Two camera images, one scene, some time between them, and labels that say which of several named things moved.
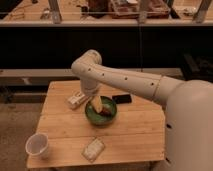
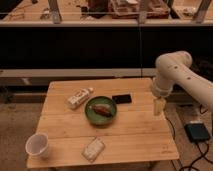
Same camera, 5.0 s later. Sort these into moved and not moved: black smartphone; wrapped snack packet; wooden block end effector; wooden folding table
Moved: wooden block end effector
Not moved: wrapped snack packet; black smartphone; wooden folding table
